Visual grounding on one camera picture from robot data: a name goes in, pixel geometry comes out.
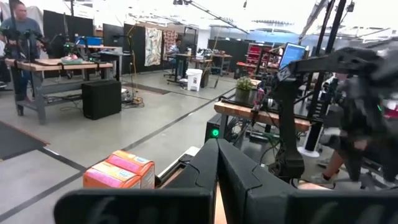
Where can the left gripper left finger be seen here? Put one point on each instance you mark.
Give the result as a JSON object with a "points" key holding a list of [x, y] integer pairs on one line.
{"points": [[199, 168]]}

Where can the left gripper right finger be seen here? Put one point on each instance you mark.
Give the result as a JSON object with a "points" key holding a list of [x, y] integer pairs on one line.
{"points": [[248, 186]]}

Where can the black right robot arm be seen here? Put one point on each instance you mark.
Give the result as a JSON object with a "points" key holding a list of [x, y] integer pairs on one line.
{"points": [[287, 124]]}

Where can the black background robot arm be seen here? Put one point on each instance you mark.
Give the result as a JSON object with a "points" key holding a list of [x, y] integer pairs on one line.
{"points": [[70, 46], [31, 35]]}

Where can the orange cereal box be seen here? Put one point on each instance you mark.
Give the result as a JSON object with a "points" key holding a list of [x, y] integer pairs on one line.
{"points": [[136, 165], [109, 179]]}

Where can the black computer tower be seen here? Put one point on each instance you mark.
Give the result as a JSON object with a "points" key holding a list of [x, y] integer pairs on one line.
{"points": [[213, 126]]}

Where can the black pole white base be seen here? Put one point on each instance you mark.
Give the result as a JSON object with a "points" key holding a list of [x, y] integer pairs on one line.
{"points": [[335, 31]]}

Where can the wooden top side table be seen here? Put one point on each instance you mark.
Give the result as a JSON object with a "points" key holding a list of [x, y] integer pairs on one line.
{"points": [[239, 112]]}

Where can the person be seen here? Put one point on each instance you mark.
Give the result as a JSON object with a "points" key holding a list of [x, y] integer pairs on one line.
{"points": [[331, 166], [26, 26], [173, 49]]}

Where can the lit blue computer monitor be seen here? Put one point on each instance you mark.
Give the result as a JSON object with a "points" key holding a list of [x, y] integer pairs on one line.
{"points": [[292, 54]]}

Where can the white trash bin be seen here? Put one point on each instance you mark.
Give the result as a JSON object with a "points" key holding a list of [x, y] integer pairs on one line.
{"points": [[194, 80]]}

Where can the potted green plant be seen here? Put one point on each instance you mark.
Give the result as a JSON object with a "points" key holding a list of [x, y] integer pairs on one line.
{"points": [[244, 90]]}

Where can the small wooden desk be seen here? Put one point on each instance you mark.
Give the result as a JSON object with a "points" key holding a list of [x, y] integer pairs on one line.
{"points": [[222, 56]]}

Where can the black cube-shaped case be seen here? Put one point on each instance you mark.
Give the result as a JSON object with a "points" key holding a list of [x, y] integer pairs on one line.
{"points": [[101, 99]]}

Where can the red shelving unit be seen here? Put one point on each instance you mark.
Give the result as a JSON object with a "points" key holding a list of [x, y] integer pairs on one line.
{"points": [[258, 54]]}

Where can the leaf-patterned hanging cloth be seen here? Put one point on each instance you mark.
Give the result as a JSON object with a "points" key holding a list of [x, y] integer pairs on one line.
{"points": [[153, 46]]}

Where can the floral hanging cloth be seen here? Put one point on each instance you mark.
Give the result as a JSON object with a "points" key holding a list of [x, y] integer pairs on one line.
{"points": [[169, 37]]}

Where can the black partition panel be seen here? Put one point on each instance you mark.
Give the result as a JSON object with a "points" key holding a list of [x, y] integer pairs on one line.
{"points": [[62, 28], [138, 43]]}

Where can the black overhead beam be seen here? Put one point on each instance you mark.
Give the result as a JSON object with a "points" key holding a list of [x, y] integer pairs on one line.
{"points": [[217, 17]]}

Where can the dark computer monitor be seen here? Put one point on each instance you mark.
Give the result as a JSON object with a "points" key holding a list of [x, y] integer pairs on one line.
{"points": [[112, 34]]}

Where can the wooden workbench grey legs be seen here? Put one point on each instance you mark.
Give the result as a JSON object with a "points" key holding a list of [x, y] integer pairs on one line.
{"points": [[71, 66]]}

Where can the pale tray pink items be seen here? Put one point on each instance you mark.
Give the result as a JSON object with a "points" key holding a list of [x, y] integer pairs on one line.
{"points": [[72, 59]]}

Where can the blue storage bin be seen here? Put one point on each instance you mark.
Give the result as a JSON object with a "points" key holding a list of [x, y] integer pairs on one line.
{"points": [[90, 40]]}

